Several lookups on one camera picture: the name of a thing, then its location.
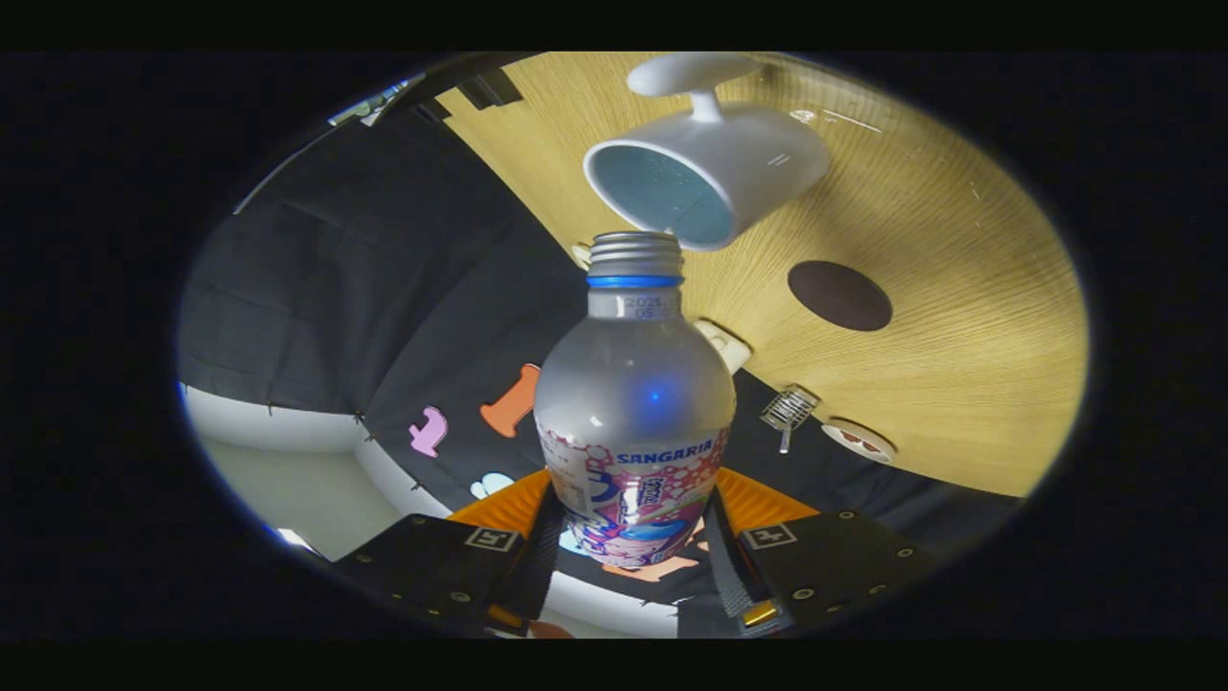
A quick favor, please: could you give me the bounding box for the silver juice bottle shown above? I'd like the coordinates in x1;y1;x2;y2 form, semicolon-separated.
533;230;737;568

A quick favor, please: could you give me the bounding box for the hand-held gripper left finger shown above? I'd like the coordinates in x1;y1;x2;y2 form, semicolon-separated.
334;468;569;636

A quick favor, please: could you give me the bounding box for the wooden table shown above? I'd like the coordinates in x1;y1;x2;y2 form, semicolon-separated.
437;53;1090;498

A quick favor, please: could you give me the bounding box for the clear plastic bottle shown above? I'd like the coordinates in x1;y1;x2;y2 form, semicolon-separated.
328;75;425;128

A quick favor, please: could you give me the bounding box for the dark brown round coaster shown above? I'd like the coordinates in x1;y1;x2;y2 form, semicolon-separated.
788;260;894;332

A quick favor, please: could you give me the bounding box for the black backdrop cloth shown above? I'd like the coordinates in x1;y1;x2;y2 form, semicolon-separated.
177;96;1018;634

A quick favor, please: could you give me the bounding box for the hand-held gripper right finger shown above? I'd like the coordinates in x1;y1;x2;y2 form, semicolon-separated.
705;467;946;636

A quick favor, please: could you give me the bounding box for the white cup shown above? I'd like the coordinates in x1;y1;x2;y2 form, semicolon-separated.
583;53;832;252

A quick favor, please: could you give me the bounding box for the metal wire holder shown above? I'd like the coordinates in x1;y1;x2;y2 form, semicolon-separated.
761;385;821;454

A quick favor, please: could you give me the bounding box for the white toaster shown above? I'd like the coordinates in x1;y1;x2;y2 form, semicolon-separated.
693;319;752;375

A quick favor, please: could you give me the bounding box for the white round plate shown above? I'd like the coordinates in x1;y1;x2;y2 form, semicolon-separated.
822;418;898;464

